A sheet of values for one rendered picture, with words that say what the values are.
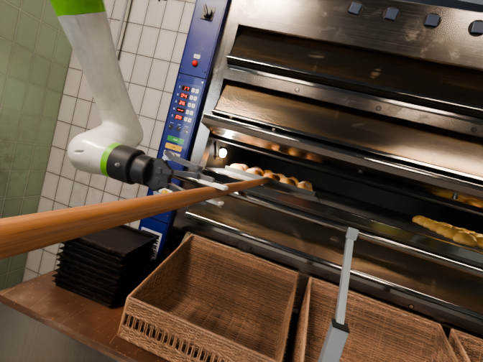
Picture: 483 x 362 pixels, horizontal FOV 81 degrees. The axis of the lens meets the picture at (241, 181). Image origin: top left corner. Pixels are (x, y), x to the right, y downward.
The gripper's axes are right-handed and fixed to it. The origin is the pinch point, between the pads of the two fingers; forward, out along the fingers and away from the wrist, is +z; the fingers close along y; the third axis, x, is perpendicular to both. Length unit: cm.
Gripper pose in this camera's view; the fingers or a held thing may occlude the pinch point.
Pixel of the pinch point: (210, 192)
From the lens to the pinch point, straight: 67.9
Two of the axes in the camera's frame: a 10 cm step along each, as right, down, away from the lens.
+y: -2.8, 9.6, 1.0
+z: 9.3, 2.9, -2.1
